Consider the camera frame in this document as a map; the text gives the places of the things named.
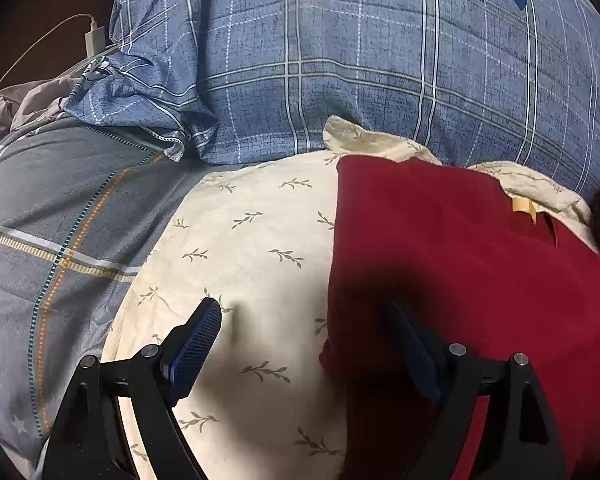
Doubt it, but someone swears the dark red shirt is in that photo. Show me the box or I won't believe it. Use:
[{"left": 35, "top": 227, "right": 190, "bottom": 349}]
[{"left": 321, "top": 156, "right": 600, "bottom": 479}]

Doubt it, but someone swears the cream leaf-print pillow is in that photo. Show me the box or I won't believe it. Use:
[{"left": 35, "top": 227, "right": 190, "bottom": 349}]
[{"left": 100, "top": 114, "right": 600, "bottom": 480}]

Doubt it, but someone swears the grey plaid bed sheet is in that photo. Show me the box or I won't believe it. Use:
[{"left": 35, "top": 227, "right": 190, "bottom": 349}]
[{"left": 0, "top": 114, "right": 242, "bottom": 480}]

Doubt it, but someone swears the grey crumpled cloth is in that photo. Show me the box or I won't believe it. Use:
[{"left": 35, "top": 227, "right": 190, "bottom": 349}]
[{"left": 0, "top": 77, "right": 78, "bottom": 142}]

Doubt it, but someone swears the blue plaid pillow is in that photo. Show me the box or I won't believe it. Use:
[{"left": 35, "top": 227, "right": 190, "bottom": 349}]
[{"left": 66, "top": 0, "right": 600, "bottom": 198}]

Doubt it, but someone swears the white charger plug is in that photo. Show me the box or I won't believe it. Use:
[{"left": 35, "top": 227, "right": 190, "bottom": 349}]
[{"left": 84, "top": 27, "right": 107, "bottom": 58}]

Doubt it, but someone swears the white charger cable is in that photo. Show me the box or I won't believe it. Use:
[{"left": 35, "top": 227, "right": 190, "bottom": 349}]
[{"left": 0, "top": 12, "right": 100, "bottom": 96}]

